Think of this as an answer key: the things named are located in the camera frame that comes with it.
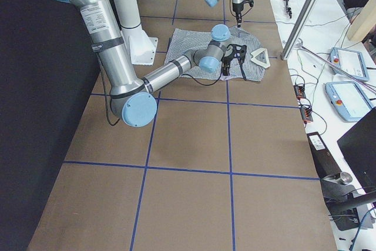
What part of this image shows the navy white striped polo shirt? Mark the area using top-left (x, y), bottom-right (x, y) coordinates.
top-left (164, 26), bottom-right (270, 82)

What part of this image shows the far blue teach pendant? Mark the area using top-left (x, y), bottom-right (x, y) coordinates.
top-left (330, 47), bottom-right (370, 82)

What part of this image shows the blue teach pendant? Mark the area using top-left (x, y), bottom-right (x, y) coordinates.
top-left (325, 81), bottom-right (373, 122)
top-left (330, 47), bottom-right (370, 82)

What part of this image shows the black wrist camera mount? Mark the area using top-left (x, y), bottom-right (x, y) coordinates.
top-left (243, 0), bottom-right (254, 9)
top-left (229, 44), bottom-right (247, 61)

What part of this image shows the aluminium extrusion frame post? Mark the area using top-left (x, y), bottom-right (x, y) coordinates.
top-left (281, 0), bottom-right (318, 60)

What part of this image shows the blue network cable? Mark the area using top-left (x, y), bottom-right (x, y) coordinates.
top-left (349, 203), bottom-right (376, 251)

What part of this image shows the black box with white label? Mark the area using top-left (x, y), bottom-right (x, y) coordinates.
top-left (307, 132), bottom-right (341, 179)

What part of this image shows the near orange black connector box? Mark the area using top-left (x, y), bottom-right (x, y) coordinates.
top-left (300, 106), bottom-right (313, 124)

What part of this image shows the far orange black connector box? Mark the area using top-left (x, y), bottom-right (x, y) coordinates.
top-left (293, 85), bottom-right (306, 100)

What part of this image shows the black computer monitor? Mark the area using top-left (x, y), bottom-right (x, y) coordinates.
top-left (337, 108), bottom-right (376, 192)

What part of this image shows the wooden board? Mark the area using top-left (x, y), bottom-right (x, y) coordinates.
top-left (344, 0), bottom-right (375, 41)

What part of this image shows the near blue teach pendant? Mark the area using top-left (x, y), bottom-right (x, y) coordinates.
top-left (325, 81), bottom-right (373, 122)

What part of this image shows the orange black connector box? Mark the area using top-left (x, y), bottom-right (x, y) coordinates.
top-left (300, 106), bottom-right (313, 124)
top-left (293, 85), bottom-right (306, 100)

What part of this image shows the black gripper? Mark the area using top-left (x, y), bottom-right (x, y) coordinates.
top-left (222, 44), bottom-right (237, 75)
top-left (231, 2), bottom-right (243, 27)

